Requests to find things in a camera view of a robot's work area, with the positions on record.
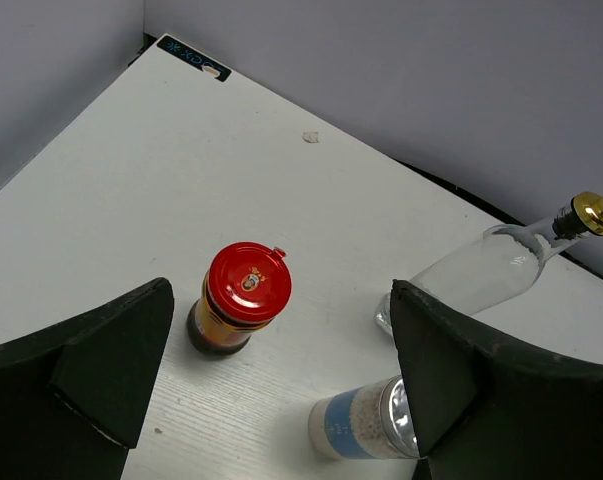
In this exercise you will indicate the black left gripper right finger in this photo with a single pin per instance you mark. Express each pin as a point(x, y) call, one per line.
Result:
point(486, 405)

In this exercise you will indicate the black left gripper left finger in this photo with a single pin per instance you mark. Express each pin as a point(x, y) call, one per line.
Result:
point(74, 396)

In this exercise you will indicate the blue label salt shaker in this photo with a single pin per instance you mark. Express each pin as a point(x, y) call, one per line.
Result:
point(369, 422)

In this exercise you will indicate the clear glass oil bottle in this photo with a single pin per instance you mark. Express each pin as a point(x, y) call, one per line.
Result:
point(506, 260)

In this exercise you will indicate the red lid sauce jar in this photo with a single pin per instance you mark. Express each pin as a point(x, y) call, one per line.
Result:
point(246, 286)

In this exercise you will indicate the small tape scrap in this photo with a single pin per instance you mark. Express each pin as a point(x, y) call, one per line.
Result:
point(310, 137)

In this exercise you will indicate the black logo sticker left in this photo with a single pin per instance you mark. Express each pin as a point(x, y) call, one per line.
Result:
point(193, 58)

